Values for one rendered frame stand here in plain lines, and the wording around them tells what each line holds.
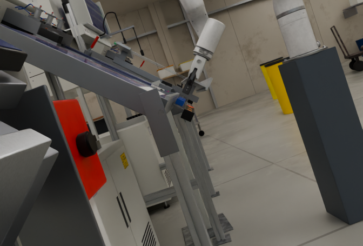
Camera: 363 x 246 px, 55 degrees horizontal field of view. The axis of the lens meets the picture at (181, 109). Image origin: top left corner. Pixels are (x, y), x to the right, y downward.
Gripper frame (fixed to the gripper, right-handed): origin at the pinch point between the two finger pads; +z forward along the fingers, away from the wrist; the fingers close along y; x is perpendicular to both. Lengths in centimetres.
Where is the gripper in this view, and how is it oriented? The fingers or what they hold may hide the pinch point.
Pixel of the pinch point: (187, 89)
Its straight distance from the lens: 152.2
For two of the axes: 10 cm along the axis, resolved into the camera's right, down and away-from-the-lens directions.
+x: -9.1, -4.1, 0.1
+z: -4.1, 9.1, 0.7
